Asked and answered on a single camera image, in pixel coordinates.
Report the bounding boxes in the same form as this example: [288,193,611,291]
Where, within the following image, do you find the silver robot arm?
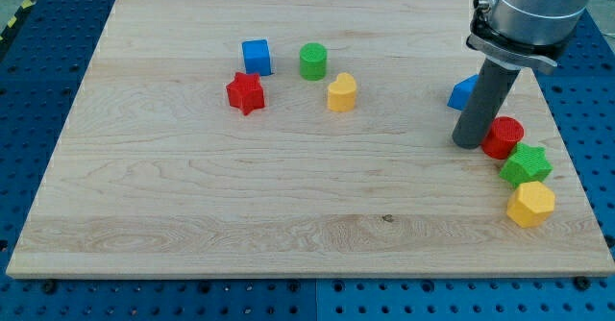
[466,0,589,74]

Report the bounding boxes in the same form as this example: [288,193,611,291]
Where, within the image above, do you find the red star block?
[226,72,265,115]

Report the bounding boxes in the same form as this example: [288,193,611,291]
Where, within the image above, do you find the blue cube block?
[241,39,272,76]

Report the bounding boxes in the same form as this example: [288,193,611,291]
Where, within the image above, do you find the green star block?
[499,142,553,187]

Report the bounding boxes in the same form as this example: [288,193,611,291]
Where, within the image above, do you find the yellow heart block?
[327,72,357,112]

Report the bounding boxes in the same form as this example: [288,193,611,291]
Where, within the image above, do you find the green cylinder block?
[299,42,328,81]

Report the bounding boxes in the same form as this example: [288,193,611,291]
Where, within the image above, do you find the light wooden board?
[7,0,614,279]

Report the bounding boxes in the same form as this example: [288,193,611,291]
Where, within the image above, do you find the blue triangular block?
[447,74,479,111]

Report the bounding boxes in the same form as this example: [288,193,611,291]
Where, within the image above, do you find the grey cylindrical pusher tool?
[452,59,520,149]

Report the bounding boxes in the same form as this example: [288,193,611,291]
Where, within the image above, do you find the red cylinder block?
[480,116,525,160]

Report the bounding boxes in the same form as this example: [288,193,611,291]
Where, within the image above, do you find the yellow hexagon block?
[506,181,556,228]

